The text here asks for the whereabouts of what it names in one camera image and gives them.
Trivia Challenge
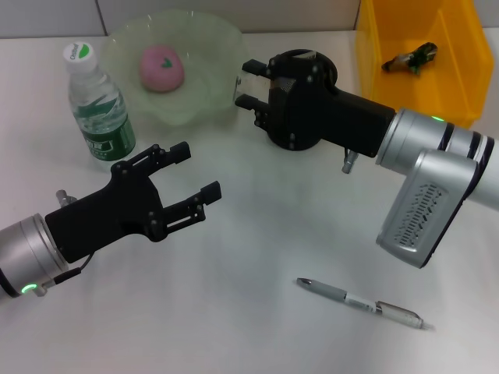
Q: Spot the yellow plastic bin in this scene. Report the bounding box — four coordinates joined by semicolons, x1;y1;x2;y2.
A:
354;0;496;129

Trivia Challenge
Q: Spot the left gripper cable with plug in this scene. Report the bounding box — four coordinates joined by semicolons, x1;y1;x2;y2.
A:
37;189;95;298

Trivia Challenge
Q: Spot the black mesh pen holder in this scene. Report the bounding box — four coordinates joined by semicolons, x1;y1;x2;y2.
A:
266;48;338;152

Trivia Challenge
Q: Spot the green plastic wrapper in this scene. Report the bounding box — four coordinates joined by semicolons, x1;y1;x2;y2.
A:
380;41;440;77

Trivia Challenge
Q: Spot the green glass fruit plate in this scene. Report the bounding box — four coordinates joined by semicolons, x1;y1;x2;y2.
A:
101;10;254;128

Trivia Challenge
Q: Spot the right gripper cable with plug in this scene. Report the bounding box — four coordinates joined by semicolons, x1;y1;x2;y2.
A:
340;146;359;175

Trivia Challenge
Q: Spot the gripper cable with plug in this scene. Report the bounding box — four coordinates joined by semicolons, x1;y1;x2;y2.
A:
340;146;359;175
37;189;95;298

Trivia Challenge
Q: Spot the silver white pen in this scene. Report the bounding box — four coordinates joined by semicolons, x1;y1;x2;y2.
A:
296;276;437;333

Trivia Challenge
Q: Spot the pink peach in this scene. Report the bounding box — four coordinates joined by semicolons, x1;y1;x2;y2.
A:
139;44;186;94

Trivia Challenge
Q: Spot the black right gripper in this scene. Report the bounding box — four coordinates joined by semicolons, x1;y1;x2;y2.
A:
235;49;398;160

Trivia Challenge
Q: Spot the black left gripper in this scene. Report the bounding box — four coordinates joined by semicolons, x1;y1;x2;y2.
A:
44;142;222;263

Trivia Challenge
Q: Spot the clear green-label water bottle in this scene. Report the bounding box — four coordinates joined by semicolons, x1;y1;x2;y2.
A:
63;41;140;173

